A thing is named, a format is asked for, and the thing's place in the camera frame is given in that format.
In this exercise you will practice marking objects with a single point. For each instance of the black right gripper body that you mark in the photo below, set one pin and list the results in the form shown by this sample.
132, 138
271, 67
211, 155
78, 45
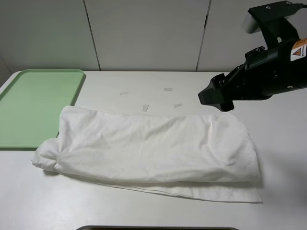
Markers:
267, 72

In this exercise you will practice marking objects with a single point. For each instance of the clear tape piece middle left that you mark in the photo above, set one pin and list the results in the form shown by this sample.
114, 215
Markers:
145, 108

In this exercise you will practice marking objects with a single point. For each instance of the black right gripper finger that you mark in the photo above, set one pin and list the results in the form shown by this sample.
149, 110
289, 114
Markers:
212, 94
225, 107

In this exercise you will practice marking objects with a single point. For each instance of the green plastic tray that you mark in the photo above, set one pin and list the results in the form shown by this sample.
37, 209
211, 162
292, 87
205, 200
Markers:
31, 104

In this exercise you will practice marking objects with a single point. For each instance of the clear tape piece middle right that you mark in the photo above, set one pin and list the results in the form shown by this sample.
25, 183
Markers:
177, 105

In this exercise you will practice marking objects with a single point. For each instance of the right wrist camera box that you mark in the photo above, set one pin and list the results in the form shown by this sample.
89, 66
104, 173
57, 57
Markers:
272, 21

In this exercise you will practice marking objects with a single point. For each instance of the clear tape piece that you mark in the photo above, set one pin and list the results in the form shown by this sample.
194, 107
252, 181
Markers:
145, 108
177, 105

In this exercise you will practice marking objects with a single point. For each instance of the white short sleeve t-shirt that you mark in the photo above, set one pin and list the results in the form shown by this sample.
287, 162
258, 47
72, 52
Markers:
204, 157

